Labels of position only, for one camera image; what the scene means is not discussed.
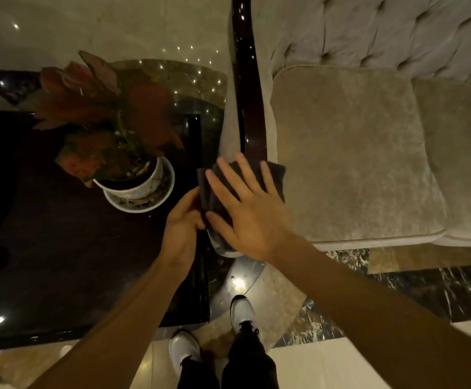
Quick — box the person's left hand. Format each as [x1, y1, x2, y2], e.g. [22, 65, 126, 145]
[160, 186, 206, 266]

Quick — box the person's right hand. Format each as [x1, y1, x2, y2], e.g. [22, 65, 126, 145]
[205, 152, 297, 264]

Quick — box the dark grey cleaning cloth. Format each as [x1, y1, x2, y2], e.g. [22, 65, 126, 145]
[197, 159, 286, 256]

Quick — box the person's right forearm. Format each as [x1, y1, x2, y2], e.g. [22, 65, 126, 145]
[269, 235, 471, 389]

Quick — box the person's left forearm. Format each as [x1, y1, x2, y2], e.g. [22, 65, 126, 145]
[27, 253, 188, 389]

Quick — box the white ceramic pot saucer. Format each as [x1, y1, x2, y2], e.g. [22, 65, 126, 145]
[103, 156, 176, 214]

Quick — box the white ceramic plant pot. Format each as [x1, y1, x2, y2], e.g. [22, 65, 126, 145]
[93, 156, 164, 200]

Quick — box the beige velvet seat cushion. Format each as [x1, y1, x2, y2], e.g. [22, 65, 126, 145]
[413, 78, 471, 244]
[270, 65, 450, 244]

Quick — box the person's white right shoe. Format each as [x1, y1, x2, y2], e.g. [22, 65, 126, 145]
[230, 295, 259, 334]

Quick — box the person's white shoe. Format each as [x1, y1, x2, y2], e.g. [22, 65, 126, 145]
[230, 295, 259, 334]
[169, 330, 202, 377]

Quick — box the dark glossy wooden sofa armrest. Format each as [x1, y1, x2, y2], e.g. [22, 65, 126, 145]
[231, 0, 269, 163]

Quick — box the beige tufted velvet sofa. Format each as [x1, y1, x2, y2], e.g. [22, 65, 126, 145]
[218, 0, 471, 252]

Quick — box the person's white left shoe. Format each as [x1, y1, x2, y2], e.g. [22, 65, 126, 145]
[169, 330, 202, 377]

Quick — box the red leafed potted plant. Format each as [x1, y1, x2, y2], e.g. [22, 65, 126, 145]
[31, 50, 185, 189]

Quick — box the person's black right trouser leg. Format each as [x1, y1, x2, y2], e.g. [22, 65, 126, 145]
[221, 325, 280, 389]

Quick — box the person's black trouser leg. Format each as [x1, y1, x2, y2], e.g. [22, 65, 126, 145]
[177, 356, 221, 389]
[221, 325, 280, 389]

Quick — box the dark wooden side table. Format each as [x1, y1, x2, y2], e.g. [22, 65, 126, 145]
[0, 110, 210, 349]

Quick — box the person's black left trouser leg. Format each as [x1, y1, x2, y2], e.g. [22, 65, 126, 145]
[177, 356, 221, 389]

